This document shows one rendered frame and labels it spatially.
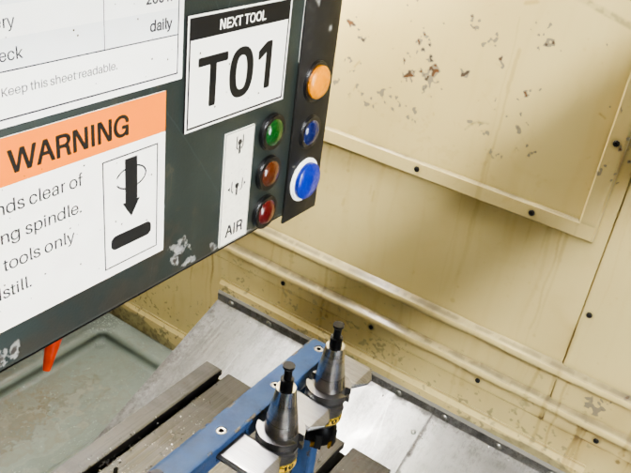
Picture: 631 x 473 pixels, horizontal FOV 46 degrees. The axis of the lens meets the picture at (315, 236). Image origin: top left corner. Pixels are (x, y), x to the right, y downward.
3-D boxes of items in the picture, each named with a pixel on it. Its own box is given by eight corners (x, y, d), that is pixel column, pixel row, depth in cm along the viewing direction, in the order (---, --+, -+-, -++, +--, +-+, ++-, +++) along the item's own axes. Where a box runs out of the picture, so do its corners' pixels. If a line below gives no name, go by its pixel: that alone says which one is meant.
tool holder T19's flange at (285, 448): (275, 417, 98) (277, 403, 97) (312, 439, 95) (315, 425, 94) (245, 443, 94) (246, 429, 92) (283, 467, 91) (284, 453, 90)
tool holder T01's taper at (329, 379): (322, 368, 104) (328, 330, 101) (349, 381, 102) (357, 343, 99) (307, 386, 100) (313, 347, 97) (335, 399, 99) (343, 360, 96)
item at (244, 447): (288, 464, 90) (289, 459, 90) (261, 490, 86) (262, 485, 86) (244, 435, 94) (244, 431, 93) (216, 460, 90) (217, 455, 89)
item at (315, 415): (336, 416, 99) (337, 411, 98) (315, 437, 95) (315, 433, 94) (295, 391, 102) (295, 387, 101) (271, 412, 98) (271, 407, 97)
